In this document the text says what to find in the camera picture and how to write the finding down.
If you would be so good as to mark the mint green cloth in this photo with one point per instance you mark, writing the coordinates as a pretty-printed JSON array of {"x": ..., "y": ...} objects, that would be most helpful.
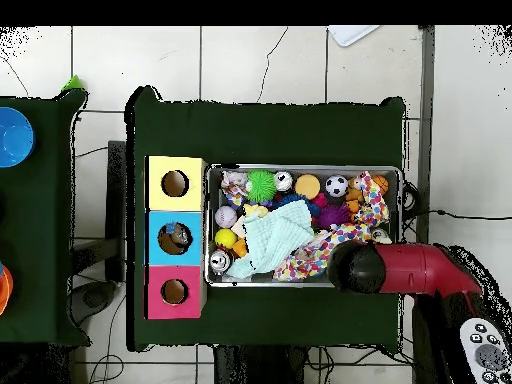
[{"x": 276, "y": 236}]

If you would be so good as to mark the small clear plastic bottle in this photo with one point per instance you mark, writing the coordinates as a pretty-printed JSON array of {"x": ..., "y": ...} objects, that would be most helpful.
[{"x": 183, "y": 236}]

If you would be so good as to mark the crushed clear plastic bottle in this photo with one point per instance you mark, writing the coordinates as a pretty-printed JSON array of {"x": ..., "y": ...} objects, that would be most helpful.
[{"x": 171, "y": 228}]

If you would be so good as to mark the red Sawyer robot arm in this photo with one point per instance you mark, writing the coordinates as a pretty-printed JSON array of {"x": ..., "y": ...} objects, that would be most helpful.
[{"x": 408, "y": 270}]

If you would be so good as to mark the shallow clear mesh bin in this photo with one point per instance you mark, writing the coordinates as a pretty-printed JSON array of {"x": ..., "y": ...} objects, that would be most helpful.
[{"x": 320, "y": 169}]

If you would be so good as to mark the wooden box with three holes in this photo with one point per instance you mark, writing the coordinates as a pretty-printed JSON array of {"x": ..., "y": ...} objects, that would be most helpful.
[{"x": 192, "y": 256}]

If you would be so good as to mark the green spiky ball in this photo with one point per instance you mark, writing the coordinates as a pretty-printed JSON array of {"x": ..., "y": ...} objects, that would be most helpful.
[{"x": 260, "y": 186}]

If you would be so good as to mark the white baseball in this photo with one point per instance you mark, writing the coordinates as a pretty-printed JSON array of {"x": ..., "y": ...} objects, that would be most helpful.
[{"x": 226, "y": 216}]

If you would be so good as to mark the yellow ball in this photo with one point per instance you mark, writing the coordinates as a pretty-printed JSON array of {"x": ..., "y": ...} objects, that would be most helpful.
[{"x": 225, "y": 238}]

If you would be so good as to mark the orange foam ball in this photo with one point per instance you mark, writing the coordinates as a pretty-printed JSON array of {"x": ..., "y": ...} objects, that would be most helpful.
[{"x": 307, "y": 186}]

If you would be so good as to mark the purple spiky ball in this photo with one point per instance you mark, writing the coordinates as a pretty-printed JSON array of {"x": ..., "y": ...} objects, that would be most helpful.
[{"x": 334, "y": 216}]

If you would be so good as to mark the black and white soccer ball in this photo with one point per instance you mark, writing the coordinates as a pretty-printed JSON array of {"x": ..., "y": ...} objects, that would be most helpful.
[{"x": 336, "y": 186}]

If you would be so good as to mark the orange monkey plush toy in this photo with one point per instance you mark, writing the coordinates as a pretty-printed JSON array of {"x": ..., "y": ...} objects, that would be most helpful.
[{"x": 352, "y": 194}]

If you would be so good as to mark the white tray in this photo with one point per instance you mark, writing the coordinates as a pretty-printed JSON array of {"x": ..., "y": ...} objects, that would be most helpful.
[{"x": 352, "y": 34}]

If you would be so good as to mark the dark green side tablecloth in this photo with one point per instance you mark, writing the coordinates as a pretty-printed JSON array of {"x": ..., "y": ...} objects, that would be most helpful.
[{"x": 44, "y": 220}]

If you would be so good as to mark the small green object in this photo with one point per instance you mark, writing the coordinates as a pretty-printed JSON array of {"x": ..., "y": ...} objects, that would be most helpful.
[{"x": 72, "y": 84}]

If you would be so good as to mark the blue bowl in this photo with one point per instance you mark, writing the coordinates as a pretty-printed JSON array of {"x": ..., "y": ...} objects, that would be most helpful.
[{"x": 14, "y": 138}]

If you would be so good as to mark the orange bowl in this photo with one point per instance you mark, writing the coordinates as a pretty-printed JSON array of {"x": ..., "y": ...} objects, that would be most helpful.
[{"x": 6, "y": 292}]

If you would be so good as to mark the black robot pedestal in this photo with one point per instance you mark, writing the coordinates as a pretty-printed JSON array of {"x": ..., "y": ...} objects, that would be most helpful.
[{"x": 260, "y": 368}]

